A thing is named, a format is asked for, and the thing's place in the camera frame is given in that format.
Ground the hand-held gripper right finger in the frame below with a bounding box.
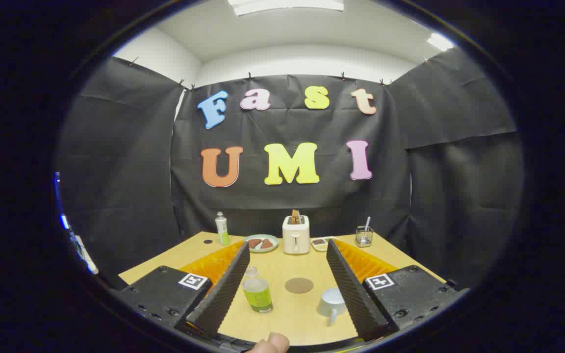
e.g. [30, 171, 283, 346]
[326, 239, 469, 342]

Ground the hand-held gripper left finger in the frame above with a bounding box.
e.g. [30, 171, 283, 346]
[111, 240, 251, 341]

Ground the pale grey cup with handle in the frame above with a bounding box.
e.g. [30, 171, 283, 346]
[316, 288, 348, 327]

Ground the clear juice bottle green label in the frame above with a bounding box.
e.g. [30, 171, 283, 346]
[242, 266, 274, 313]

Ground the round brown coaster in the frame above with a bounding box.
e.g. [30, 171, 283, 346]
[285, 277, 314, 294]

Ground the white capped green bottle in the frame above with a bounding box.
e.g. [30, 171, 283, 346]
[215, 211, 231, 247]

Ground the clear glass tumbler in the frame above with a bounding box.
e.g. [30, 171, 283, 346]
[355, 226, 374, 248]

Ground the white divided dish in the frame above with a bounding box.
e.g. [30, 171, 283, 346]
[310, 237, 337, 252]

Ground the pale green plate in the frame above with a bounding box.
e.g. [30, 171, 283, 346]
[243, 234, 280, 253]

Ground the wooden table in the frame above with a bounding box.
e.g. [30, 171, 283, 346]
[118, 231, 447, 346]

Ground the cream toaster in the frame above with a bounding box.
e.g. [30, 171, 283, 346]
[282, 215, 310, 255]

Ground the white object beside table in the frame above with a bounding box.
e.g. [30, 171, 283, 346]
[69, 230, 99, 275]

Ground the small ceiling light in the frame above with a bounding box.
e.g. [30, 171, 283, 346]
[427, 32, 455, 51]

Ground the long ceiling light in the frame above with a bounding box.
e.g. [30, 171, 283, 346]
[228, 0, 345, 17]

